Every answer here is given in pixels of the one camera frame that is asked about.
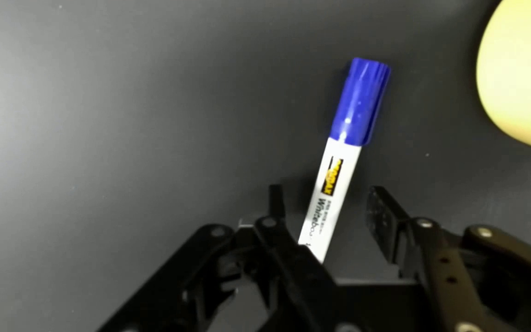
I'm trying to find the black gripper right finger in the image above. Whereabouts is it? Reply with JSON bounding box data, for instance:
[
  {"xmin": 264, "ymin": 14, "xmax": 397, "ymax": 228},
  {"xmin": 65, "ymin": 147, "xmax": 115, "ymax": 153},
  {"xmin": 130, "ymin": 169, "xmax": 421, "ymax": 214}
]
[{"xmin": 369, "ymin": 186, "xmax": 412, "ymax": 265}]

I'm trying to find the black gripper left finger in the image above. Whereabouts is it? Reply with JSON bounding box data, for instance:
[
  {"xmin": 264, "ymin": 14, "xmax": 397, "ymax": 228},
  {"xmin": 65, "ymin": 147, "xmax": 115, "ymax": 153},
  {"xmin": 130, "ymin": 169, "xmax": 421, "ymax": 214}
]
[{"xmin": 268, "ymin": 184, "xmax": 287, "ymax": 227}]

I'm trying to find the blue whiteboard marker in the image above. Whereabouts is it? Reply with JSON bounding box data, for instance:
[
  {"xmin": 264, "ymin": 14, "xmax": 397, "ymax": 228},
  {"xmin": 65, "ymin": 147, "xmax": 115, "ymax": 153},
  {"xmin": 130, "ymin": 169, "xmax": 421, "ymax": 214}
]
[{"xmin": 299, "ymin": 57, "xmax": 392, "ymax": 262}]

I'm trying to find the yellow mug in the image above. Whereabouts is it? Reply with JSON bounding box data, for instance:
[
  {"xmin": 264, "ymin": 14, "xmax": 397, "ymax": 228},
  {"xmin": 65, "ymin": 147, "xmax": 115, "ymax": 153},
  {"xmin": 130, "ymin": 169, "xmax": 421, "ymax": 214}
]
[{"xmin": 476, "ymin": 0, "xmax": 531, "ymax": 145}]

